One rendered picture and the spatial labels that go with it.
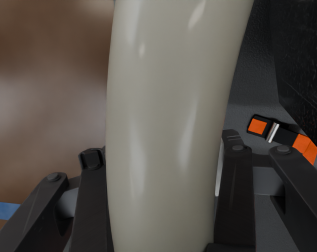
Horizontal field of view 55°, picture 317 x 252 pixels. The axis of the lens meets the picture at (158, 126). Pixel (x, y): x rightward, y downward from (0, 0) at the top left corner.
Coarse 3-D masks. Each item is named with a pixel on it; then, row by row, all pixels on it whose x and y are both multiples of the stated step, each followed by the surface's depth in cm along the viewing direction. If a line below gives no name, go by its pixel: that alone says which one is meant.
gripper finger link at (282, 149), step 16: (272, 160) 13; (288, 160) 12; (304, 160) 12; (288, 176) 11; (304, 176) 11; (288, 192) 11; (304, 192) 10; (288, 208) 11; (304, 208) 10; (288, 224) 12; (304, 224) 10; (304, 240) 10
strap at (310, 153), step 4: (312, 144) 105; (308, 148) 106; (312, 148) 105; (316, 148) 105; (308, 152) 106; (312, 152) 106; (316, 152) 106; (304, 156) 107; (308, 156) 107; (312, 156) 107; (308, 160) 107; (312, 160) 107; (312, 164) 108
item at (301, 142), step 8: (256, 120) 103; (264, 120) 103; (272, 120) 103; (248, 128) 104; (256, 128) 104; (264, 128) 104; (272, 128) 102; (280, 128) 101; (264, 136) 105; (272, 136) 103; (280, 136) 102; (288, 136) 101; (296, 136) 100; (304, 136) 99; (288, 144) 102; (296, 144) 101; (304, 144) 100; (304, 152) 101
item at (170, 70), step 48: (144, 0) 6; (192, 0) 5; (240, 0) 6; (144, 48) 6; (192, 48) 6; (144, 96) 6; (192, 96) 6; (144, 144) 7; (192, 144) 7; (144, 192) 7; (192, 192) 7; (144, 240) 7; (192, 240) 8
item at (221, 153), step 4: (220, 144) 14; (220, 148) 14; (220, 152) 14; (220, 156) 14; (220, 160) 15; (220, 164) 15; (220, 168) 15; (220, 172) 15; (216, 176) 15; (220, 176) 15; (216, 180) 15; (216, 184) 15; (216, 188) 15; (216, 192) 15
